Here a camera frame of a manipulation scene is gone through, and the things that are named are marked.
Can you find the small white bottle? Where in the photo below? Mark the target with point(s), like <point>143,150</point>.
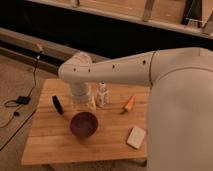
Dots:
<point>102,94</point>

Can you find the wooden table board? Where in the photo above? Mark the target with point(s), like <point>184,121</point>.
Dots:
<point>50,140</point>

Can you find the dark purple bowl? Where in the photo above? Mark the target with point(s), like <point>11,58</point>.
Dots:
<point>83,125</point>

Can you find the black eraser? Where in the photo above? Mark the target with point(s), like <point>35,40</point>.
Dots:
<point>57,105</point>

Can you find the black power adapter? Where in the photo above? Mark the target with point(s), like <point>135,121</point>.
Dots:
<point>23,100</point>

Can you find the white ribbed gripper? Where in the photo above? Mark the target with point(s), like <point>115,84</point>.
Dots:
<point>80,92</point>

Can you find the orange carrot toy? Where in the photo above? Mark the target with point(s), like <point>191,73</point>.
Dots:
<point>128,107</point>

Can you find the white sponge block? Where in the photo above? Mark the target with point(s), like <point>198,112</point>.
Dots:
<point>136,137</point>

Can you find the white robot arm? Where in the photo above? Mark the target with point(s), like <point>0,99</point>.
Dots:
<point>180,104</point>

